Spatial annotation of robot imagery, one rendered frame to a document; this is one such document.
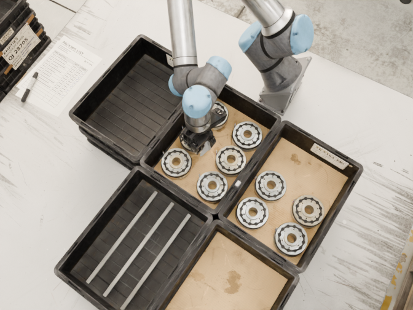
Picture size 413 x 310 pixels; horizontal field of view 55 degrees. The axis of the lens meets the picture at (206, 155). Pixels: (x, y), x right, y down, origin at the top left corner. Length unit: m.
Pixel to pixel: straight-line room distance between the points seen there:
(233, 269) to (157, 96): 0.66
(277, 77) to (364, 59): 1.33
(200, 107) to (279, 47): 0.41
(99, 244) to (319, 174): 0.76
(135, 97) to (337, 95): 0.80
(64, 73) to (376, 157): 1.28
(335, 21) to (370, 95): 1.18
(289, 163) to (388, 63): 1.52
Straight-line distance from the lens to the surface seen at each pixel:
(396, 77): 2.74
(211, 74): 1.09
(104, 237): 1.34
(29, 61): 2.42
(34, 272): 1.53
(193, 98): 1.03
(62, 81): 1.75
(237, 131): 1.38
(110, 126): 1.46
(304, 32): 1.33
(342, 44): 2.75
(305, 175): 1.39
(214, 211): 1.21
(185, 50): 1.20
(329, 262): 1.48
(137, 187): 1.36
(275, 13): 1.28
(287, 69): 1.46
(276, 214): 1.33
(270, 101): 1.56
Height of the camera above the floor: 2.11
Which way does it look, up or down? 69 degrees down
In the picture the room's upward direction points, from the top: straight up
